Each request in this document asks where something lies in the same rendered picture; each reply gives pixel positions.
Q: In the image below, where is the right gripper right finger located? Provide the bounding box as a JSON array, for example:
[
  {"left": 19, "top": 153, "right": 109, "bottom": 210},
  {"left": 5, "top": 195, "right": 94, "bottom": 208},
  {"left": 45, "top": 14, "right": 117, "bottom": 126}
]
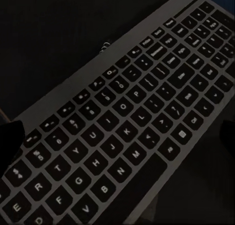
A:
[{"left": 219, "top": 120, "right": 235, "bottom": 160}]

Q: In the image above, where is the keyboard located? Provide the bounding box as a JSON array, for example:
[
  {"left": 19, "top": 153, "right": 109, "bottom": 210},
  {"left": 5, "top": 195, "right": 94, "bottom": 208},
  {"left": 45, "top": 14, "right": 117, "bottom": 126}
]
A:
[{"left": 0, "top": 0, "right": 235, "bottom": 225}]

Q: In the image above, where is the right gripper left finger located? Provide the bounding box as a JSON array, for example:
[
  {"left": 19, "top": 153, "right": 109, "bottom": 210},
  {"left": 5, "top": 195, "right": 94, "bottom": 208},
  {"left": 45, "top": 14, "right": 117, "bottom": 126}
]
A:
[{"left": 0, "top": 120, "right": 25, "bottom": 179}]

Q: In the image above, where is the notebook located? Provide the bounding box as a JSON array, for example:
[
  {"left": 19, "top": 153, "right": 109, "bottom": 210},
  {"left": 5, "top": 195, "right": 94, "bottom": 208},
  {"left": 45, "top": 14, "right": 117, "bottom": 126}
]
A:
[{"left": 104, "top": 40, "right": 159, "bottom": 221}]

